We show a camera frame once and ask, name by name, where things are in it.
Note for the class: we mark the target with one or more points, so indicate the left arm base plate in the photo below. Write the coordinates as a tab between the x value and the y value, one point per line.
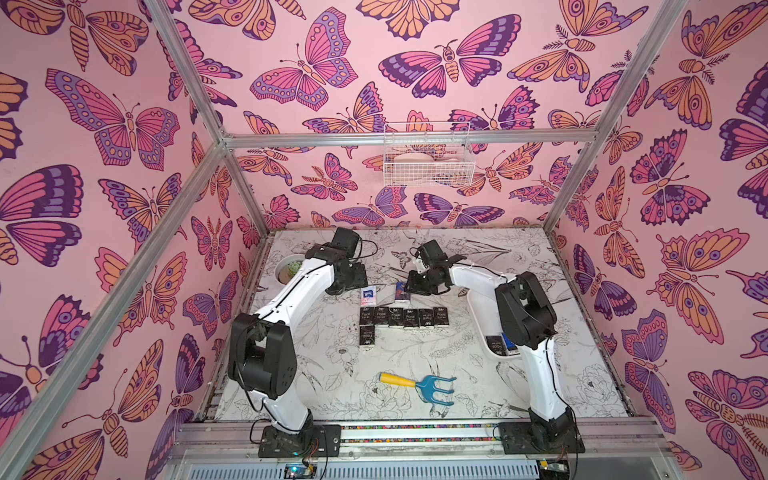
316	440

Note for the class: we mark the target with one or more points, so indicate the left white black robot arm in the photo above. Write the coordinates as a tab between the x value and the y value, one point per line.
262	358

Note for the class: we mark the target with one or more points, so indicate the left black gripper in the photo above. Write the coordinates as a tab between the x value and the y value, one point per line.
360	279

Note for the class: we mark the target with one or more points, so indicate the green circuit board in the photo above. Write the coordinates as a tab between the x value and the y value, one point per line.
299	471

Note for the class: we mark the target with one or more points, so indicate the blue yellow toy rake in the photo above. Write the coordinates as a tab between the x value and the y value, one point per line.
428	388

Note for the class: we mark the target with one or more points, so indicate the pink white tissue pack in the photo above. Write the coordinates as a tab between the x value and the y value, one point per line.
368	296

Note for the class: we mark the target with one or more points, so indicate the blue red illustrated tissue pack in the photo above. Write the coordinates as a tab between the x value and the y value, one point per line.
402	296

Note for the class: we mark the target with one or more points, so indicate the white wire wall basket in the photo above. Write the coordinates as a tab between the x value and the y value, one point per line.
421	158

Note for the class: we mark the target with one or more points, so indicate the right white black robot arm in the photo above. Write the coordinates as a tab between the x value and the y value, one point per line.
516	307

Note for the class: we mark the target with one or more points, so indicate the black tissue pack in box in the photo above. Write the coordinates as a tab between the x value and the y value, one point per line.
496	345

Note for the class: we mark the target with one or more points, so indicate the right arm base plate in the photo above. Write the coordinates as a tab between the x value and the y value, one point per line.
532	438

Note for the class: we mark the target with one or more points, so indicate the white bowl with succulent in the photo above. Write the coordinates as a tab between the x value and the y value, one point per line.
288	267

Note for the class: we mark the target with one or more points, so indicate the aluminium mounting rail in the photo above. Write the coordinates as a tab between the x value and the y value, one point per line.
611	437

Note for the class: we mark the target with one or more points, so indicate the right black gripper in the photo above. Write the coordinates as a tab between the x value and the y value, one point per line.
422	282

